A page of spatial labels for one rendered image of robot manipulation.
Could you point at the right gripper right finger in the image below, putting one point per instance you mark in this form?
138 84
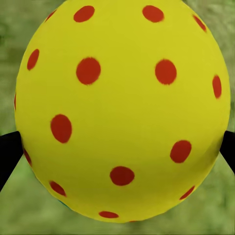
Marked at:
228 149

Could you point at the easter egg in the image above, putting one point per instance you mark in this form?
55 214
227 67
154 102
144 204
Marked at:
122 106

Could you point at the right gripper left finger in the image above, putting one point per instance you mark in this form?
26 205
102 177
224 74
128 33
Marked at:
11 152

